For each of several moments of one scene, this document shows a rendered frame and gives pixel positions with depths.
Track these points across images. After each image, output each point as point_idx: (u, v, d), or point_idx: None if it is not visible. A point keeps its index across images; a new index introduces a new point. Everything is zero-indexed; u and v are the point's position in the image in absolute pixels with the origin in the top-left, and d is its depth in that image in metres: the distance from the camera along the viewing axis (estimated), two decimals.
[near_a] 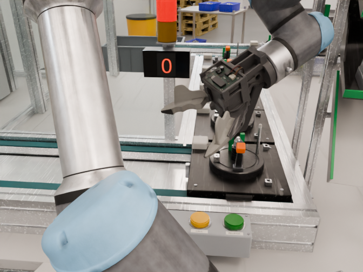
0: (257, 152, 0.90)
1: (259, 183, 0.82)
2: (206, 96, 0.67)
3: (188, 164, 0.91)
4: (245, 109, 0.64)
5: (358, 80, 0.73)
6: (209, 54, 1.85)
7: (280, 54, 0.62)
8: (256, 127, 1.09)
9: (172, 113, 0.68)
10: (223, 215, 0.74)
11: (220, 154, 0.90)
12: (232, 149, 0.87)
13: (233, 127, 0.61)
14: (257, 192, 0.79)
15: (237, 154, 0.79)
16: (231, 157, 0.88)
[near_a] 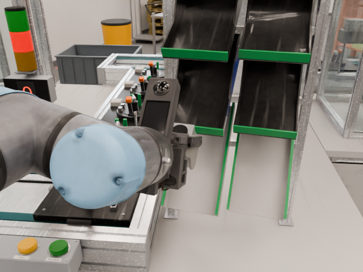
0: None
1: (106, 207, 0.86)
2: None
3: (51, 187, 0.94)
4: (183, 136, 0.51)
5: None
6: (141, 68, 1.89)
7: (150, 184, 0.42)
8: None
9: None
10: (54, 240, 0.77)
11: None
12: None
13: None
14: (98, 217, 0.83)
15: None
16: None
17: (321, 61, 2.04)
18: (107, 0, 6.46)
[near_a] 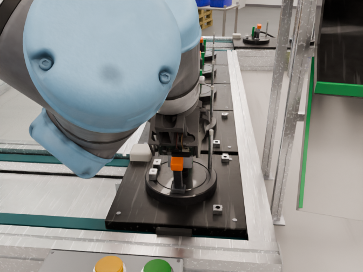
0: (209, 166, 0.69)
1: (206, 210, 0.61)
2: None
3: (118, 182, 0.69)
4: (197, 101, 0.52)
5: None
6: None
7: (185, 103, 0.41)
8: (218, 132, 0.88)
9: None
10: (146, 260, 0.52)
11: (160, 168, 0.68)
12: None
13: (204, 127, 0.58)
14: (200, 225, 0.57)
15: (174, 171, 0.58)
16: None
17: None
18: None
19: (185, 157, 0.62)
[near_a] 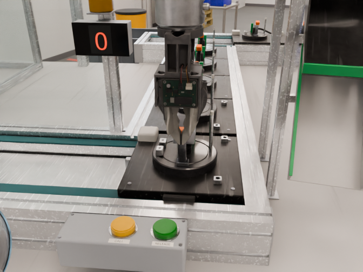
0: (210, 144, 0.76)
1: (207, 181, 0.68)
2: None
3: (128, 159, 0.76)
4: None
5: None
6: None
7: (193, 11, 0.49)
8: (218, 117, 0.95)
9: (181, 132, 0.64)
10: (154, 220, 0.59)
11: (165, 146, 0.75)
12: None
13: (199, 110, 0.60)
14: (202, 192, 0.65)
15: None
16: (177, 150, 0.74)
17: None
18: None
19: None
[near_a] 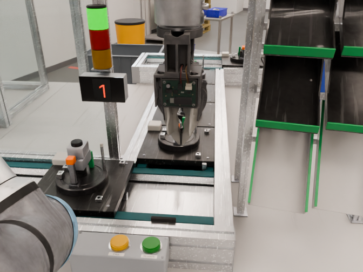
0: (103, 169, 0.96)
1: (91, 199, 0.88)
2: None
3: (125, 194, 0.96)
4: None
5: None
6: None
7: (192, 11, 0.49)
8: (200, 145, 1.13)
9: (181, 132, 0.64)
10: (143, 237, 0.77)
11: (67, 170, 0.96)
12: None
13: (199, 110, 0.60)
14: (82, 209, 0.85)
15: (68, 166, 0.87)
16: (75, 174, 0.94)
17: None
18: (118, 0, 6.46)
19: (78, 163, 0.89)
